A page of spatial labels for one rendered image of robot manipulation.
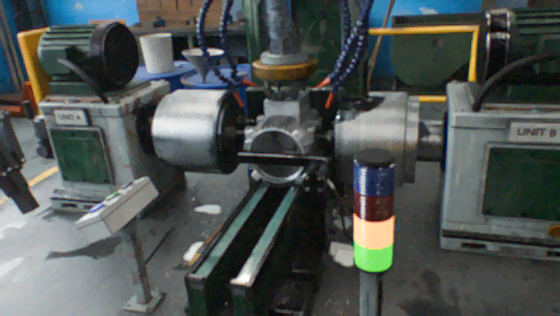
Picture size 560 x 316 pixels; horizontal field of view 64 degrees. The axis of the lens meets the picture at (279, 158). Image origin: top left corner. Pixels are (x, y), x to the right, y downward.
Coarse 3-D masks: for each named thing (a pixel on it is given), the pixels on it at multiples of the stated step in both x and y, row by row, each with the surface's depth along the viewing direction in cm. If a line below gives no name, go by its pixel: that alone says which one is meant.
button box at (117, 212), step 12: (144, 180) 98; (120, 192) 96; (132, 192) 93; (144, 192) 96; (156, 192) 100; (108, 204) 88; (120, 204) 89; (132, 204) 92; (144, 204) 95; (84, 216) 89; (96, 216) 85; (108, 216) 86; (120, 216) 89; (132, 216) 91; (84, 228) 87; (96, 228) 86; (108, 228) 85; (120, 228) 88; (96, 240) 87
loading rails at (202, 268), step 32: (256, 192) 124; (288, 192) 122; (224, 224) 107; (256, 224) 118; (288, 224) 110; (224, 256) 99; (256, 256) 96; (288, 256) 111; (192, 288) 90; (224, 288) 99; (256, 288) 89
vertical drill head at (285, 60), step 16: (272, 0) 115; (288, 0) 115; (272, 16) 116; (288, 16) 116; (272, 32) 118; (288, 32) 117; (272, 48) 120; (288, 48) 119; (256, 64) 122; (272, 64) 120; (288, 64) 119; (304, 64) 118; (272, 80) 119; (288, 80) 118; (304, 80) 129
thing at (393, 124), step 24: (360, 96) 116; (384, 96) 114; (408, 96) 115; (336, 120) 113; (360, 120) 111; (384, 120) 109; (408, 120) 109; (432, 120) 116; (336, 144) 113; (360, 144) 111; (384, 144) 109; (408, 144) 108; (432, 144) 112; (336, 168) 116; (408, 168) 111
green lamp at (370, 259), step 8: (360, 248) 70; (368, 248) 69; (384, 248) 69; (360, 256) 71; (368, 256) 70; (376, 256) 69; (384, 256) 70; (360, 264) 71; (368, 264) 70; (376, 264) 70; (384, 264) 70
